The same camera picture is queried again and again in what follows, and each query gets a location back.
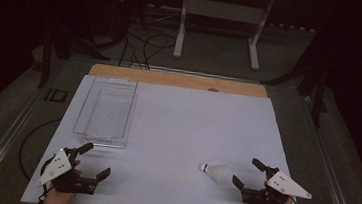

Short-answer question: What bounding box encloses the white metal stand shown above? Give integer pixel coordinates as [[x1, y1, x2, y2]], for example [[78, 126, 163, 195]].
[[172, 0, 277, 73]]

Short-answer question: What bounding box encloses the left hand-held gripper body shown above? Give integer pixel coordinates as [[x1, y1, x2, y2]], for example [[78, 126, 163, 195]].
[[37, 144, 102, 197]]

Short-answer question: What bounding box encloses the black floor cable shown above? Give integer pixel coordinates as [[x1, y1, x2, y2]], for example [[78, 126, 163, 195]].
[[140, 30, 178, 73], [117, 30, 149, 70], [16, 115, 63, 184]]

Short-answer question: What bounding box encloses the metal floor rail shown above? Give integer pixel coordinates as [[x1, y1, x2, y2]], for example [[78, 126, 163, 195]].
[[292, 93, 362, 204], [0, 53, 70, 204]]

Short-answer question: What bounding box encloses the black tripod stand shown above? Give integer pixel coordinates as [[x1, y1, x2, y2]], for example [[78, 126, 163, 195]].
[[35, 17, 114, 95], [256, 23, 337, 130]]

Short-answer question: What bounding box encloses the white shuttlecock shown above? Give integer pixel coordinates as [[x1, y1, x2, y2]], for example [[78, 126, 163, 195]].
[[197, 161, 235, 187]]

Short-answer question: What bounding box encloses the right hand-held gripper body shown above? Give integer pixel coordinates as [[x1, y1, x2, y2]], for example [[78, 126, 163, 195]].
[[240, 163, 316, 204]]

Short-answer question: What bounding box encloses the clear plastic container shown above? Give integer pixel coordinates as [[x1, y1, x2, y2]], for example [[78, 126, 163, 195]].
[[70, 73, 139, 150]]

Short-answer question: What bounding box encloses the person's left hand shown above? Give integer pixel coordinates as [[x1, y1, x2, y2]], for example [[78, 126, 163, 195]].
[[42, 156, 85, 204]]

